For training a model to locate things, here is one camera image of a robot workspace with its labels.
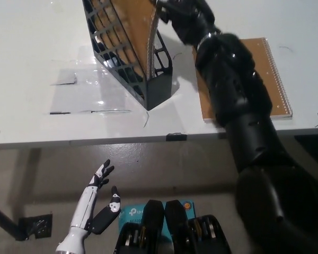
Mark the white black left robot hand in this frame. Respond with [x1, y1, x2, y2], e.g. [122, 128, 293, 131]
[69, 159, 122, 235]

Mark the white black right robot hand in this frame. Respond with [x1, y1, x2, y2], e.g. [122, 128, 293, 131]
[156, 0, 223, 46]

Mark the brown spiral notebook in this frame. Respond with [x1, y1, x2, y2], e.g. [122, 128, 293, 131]
[94, 0, 160, 83]
[192, 37, 294, 124]

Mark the black lattice magazine holder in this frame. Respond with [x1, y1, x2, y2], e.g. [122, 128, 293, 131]
[82, 0, 173, 111]

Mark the teal router box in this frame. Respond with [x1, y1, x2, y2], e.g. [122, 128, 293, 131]
[118, 202, 196, 247]

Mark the black table leg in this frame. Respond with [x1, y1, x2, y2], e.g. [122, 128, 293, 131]
[0, 202, 24, 241]

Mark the clear plastic sheet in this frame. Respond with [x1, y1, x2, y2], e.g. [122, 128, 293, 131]
[49, 46, 133, 116]

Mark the black table edge clip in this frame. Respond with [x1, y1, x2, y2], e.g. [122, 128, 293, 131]
[166, 132, 188, 141]

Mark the grey tape patch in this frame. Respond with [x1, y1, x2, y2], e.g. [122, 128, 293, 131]
[50, 71, 77, 86]

